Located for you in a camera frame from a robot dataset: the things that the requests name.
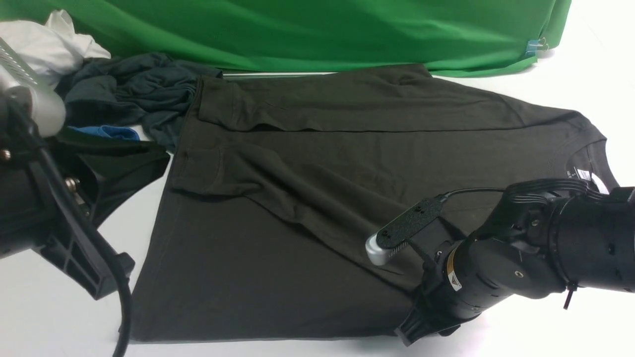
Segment blue crumpled shirt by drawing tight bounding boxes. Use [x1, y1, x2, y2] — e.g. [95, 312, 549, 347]
[68, 125, 140, 141]

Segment green backdrop cloth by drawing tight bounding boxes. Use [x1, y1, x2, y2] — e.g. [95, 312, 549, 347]
[1, 0, 572, 78]

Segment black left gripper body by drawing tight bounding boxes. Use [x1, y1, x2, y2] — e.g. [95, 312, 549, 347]
[47, 130, 170, 227]

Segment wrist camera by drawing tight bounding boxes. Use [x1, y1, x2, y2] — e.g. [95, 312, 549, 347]
[365, 196, 447, 268]
[0, 37, 67, 138]

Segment white crumpled shirt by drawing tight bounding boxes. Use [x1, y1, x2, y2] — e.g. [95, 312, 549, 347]
[0, 9, 111, 88]

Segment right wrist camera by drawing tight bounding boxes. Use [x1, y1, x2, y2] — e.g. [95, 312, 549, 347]
[365, 196, 447, 268]

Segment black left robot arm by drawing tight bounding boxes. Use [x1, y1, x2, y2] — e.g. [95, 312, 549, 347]
[0, 97, 170, 300]

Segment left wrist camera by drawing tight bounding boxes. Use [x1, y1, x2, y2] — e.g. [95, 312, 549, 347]
[0, 37, 67, 138]

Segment blue binder clip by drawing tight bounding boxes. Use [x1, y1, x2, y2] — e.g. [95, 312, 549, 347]
[525, 37, 550, 57]

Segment dark teal crumpled shirt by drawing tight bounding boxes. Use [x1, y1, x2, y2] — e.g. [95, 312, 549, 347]
[56, 53, 223, 152]

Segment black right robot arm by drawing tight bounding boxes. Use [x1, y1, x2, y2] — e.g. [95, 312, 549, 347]
[378, 178, 635, 346]

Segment gray long-sleeve top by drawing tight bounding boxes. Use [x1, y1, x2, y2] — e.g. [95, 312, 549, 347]
[131, 64, 618, 343]

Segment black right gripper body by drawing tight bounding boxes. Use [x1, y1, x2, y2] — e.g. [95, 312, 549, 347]
[395, 218, 565, 346]

